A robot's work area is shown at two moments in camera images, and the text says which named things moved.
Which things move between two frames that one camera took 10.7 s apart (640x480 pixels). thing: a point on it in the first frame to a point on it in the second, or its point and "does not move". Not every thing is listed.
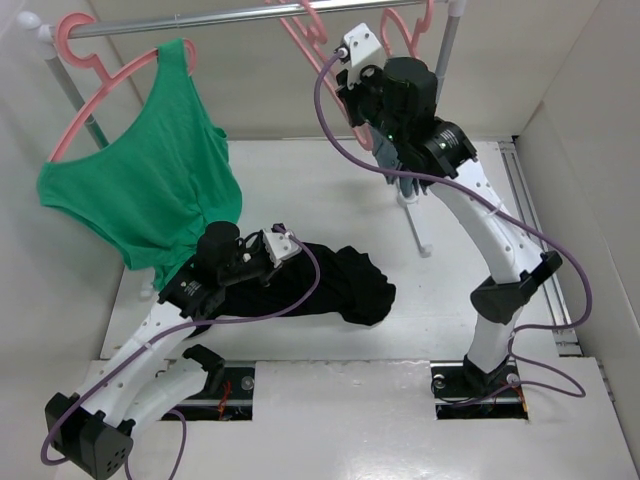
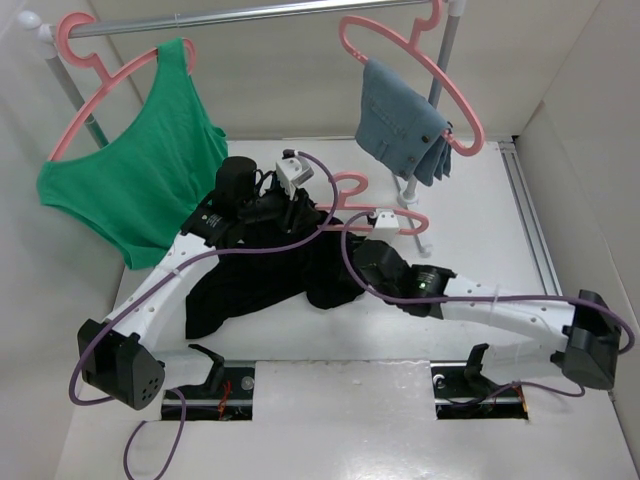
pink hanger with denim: (412, 41) to (412, 44)
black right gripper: (372, 74) to (385, 243)
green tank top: (150, 189) does not move
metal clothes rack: (51, 34) does not move
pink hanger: (311, 20) to (345, 204)
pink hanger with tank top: (80, 59) does not move
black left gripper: (269, 266) to (288, 209)
